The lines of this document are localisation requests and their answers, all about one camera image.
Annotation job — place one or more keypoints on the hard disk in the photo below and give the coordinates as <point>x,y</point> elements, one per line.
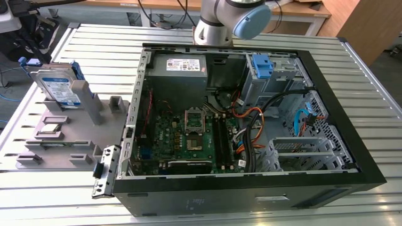
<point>56,89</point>

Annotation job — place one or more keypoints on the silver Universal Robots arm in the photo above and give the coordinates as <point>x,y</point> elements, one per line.
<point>214,28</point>

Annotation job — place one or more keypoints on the metal disk bay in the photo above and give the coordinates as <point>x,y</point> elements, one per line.
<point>314,154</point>

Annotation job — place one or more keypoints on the black bin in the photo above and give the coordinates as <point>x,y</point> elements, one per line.
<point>15,51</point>

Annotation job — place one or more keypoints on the long wooden desk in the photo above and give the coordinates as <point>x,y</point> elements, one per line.
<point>110,3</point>

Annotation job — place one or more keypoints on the silver CPU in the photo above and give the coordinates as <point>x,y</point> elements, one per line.
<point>49,127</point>

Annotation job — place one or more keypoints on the grey parts rack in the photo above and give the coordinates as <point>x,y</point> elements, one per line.
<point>78,131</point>

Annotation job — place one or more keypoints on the green RAM stick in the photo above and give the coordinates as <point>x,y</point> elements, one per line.
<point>53,143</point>

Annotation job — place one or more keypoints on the grey power supply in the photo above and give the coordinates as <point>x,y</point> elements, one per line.
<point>179,87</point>

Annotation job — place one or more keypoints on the green motherboard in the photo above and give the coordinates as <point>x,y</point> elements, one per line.
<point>166,131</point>

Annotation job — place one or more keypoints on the metal slot retention latch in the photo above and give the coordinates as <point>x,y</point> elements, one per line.
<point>108,164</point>

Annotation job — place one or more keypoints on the blue expansion slot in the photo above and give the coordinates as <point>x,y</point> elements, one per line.
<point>146,153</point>

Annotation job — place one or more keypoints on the CPU socket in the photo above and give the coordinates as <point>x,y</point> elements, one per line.
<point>194,144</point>

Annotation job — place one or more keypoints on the blue drive latch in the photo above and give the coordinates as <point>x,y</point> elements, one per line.
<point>262,68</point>

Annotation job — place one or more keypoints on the black RAM slot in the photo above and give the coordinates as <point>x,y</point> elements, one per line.
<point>227,141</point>
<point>218,141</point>

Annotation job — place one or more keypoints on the black graphics card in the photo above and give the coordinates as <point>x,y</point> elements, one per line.
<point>188,166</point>

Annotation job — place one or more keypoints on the metal drive cage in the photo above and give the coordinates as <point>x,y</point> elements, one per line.
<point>282,80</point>

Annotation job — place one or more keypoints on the black PC case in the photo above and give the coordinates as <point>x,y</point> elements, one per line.
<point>219,195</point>

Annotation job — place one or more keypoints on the black chair base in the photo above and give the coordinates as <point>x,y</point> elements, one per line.
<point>395,50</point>

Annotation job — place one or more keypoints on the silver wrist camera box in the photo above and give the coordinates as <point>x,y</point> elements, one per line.
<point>9,23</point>

